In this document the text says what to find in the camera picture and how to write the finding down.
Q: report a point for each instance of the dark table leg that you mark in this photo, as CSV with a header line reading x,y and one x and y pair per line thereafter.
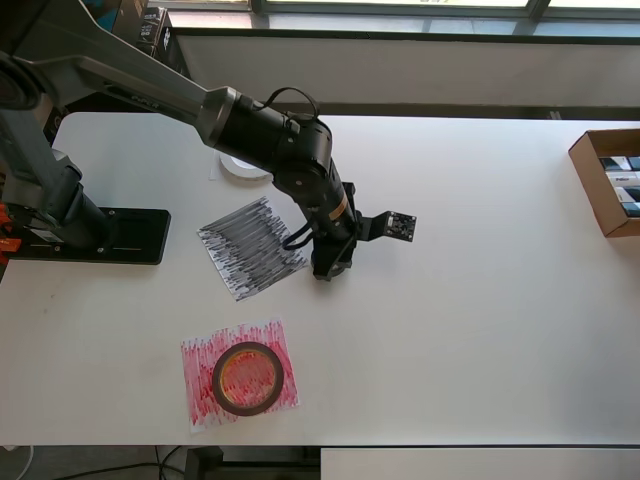
x,y
205,465

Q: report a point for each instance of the black scribbled paper sheet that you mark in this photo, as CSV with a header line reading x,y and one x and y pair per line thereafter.
x,y
250,250

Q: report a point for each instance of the blank white paper sheet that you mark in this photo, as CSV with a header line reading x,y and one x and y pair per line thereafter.
x,y
214,172

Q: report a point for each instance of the dark small carton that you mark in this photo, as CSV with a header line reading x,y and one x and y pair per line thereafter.
x,y
631,210

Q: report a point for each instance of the black printed carton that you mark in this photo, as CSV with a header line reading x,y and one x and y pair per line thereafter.
x,y
175,50
152,30

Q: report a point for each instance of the white tape roll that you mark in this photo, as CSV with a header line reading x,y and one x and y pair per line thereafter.
x,y
240,172

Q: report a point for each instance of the red tape roll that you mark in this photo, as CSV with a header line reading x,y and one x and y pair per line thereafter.
x,y
250,410

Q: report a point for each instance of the small black white carton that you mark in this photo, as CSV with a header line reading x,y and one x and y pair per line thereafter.
x,y
612,163
635,163
627,195

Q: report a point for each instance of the red scribbled paper sheet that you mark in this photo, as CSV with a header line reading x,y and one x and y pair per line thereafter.
x,y
200,390

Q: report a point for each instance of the white side table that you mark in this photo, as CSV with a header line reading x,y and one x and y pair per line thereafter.
x,y
475,465

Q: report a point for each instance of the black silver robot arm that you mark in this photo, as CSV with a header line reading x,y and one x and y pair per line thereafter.
x,y
150,90

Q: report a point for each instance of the grey window frame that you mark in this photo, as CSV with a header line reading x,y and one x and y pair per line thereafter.
x,y
257,6

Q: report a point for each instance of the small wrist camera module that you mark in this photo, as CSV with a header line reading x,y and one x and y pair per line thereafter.
x,y
402,226

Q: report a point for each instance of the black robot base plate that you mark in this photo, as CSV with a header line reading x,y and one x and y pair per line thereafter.
x,y
140,240

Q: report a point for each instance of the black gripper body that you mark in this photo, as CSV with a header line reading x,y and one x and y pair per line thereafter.
x,y
327,257

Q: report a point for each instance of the open brown cardboard tray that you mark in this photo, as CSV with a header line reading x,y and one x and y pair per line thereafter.
x,y
585,170

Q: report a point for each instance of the white carton black print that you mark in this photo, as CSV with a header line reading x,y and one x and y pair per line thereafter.
x,y
622,179

